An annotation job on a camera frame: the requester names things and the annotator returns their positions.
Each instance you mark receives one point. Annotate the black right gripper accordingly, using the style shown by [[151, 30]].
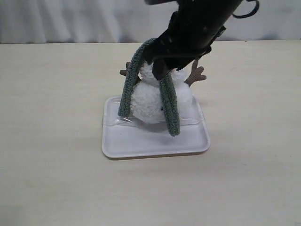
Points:
[[189, 36]]

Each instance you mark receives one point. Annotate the green knitted scarf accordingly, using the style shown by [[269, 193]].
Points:
[[166, 88]]

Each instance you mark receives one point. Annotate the white plush snowman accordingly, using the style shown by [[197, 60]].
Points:
[[145, 100]]

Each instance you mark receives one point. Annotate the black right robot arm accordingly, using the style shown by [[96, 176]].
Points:
[[221, 8]]

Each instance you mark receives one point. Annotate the white square plastic tray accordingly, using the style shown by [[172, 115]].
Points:
[[120, 142]]

